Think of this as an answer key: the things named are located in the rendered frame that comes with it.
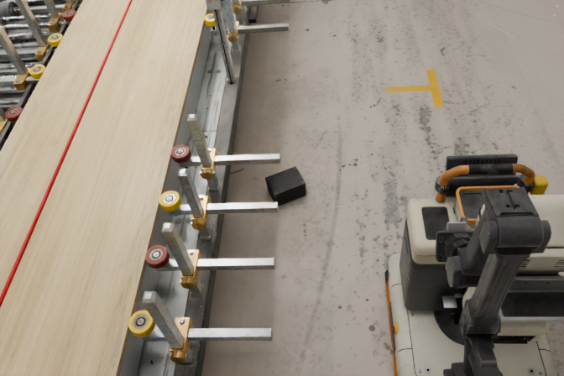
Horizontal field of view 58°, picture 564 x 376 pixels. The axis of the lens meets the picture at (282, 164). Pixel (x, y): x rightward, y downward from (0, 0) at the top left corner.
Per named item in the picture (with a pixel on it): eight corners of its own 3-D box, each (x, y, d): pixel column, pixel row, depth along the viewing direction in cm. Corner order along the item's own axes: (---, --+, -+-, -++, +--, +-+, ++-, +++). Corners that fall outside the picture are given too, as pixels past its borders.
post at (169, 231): (205, 292, 198) (173, 221, 162) (204, 300, 196) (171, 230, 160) (196, 292, 198) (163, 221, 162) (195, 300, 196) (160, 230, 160)
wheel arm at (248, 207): (278, 206, 203) (277, 200, 200) (278, 214, 201) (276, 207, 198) (171, 210, 207) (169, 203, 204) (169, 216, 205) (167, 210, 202)
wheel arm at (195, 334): (272, 332, 172) (271, 326, 169) (272, 342, 170) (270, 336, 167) (147, 332, 177) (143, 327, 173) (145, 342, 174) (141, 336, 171)
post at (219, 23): (236, 77, 277) (221, 2, 243) (235, 83, 273) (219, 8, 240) (228, 78, 277) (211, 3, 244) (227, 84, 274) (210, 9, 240)
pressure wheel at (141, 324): (143, 351, 170) (132, 336, 162) (135, 331, 175) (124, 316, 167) (165, 338, 172) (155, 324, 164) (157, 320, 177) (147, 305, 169)
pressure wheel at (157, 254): (155, 282, 187) (146, 266, 179) (152, 264, 192) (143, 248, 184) (176, 274, 188) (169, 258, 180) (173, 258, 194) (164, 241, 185)
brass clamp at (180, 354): (195, 323, 177) (191, 316, 173) (188, 362, 168) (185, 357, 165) (177, 323, 178) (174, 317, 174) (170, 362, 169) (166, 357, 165)
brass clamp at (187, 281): (203, 256, 192) (200, 248, 188) (198, 289, 183) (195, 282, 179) (187, 256, 192) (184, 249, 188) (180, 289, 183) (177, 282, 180)
